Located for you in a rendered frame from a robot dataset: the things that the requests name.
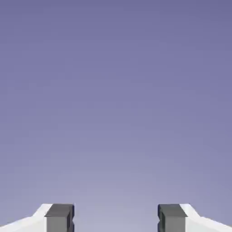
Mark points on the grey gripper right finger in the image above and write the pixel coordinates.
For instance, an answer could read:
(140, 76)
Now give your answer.
(174, 220)

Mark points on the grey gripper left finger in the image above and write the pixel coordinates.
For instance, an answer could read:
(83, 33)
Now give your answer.
(57, 220)

